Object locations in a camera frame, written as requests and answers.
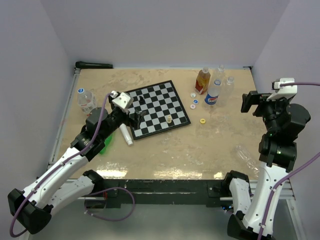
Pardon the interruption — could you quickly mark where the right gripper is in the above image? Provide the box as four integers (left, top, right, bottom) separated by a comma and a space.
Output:
242, 89, 292, 133

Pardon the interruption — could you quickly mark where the clear crushed plastic bottle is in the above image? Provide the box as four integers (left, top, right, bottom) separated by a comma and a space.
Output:
235, 144, 259, 175

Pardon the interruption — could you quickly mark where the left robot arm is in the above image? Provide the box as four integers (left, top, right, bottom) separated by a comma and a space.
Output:
7, 107, 146, 238

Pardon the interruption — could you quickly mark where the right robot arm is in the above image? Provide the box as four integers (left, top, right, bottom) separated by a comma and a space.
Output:
222, 91, 311, 240

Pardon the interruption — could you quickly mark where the white tube bottle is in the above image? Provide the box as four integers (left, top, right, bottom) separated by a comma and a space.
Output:
119, 124, 133, 146

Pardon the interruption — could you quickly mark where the clear bottle right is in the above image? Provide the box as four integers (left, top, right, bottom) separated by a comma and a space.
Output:
218, 76, 235, 107

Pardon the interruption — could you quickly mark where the green plastic bottle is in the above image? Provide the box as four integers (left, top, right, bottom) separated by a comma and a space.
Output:
99, 133, 114, 155

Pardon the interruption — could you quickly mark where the Pepsi label clear bottle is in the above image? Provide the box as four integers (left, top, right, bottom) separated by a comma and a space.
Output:
204, 78, 222, 105

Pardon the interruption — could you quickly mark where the clear bottle back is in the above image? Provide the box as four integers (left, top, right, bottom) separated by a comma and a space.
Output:
213, 64, 225, 82

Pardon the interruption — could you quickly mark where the amber red label bottle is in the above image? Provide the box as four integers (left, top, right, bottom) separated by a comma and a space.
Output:
195, 67, 211, 95

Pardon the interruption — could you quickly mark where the orange label tea bottle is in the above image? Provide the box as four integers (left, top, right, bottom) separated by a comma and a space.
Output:
77, 88, 97, 116

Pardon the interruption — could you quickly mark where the black chess piece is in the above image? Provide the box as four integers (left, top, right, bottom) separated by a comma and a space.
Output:
139, 96, 145, 105

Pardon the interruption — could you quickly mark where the black white chessboard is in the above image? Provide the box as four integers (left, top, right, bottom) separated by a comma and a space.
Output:
126, 80, 191, 140

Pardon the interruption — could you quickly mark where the cream chess piece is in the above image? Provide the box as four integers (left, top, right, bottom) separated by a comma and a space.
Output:
166, 115, 172, 124

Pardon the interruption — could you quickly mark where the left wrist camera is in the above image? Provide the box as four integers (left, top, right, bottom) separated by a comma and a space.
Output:
110, 90, 133, 114

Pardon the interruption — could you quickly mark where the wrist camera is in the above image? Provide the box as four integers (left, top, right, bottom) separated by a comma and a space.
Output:
110, 90, 133, 114
266, 77, 298, 102

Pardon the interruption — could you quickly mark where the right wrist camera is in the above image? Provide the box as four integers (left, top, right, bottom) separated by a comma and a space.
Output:
266, 77, 298, 102

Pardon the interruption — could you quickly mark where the loose purple cable loop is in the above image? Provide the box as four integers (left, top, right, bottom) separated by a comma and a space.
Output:
84, 186, 136, 222

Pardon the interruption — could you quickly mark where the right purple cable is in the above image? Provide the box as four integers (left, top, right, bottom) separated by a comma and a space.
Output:
256, 82, 320, 240

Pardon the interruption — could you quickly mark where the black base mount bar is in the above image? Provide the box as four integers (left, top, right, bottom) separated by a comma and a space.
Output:
89, 176, 232, 208

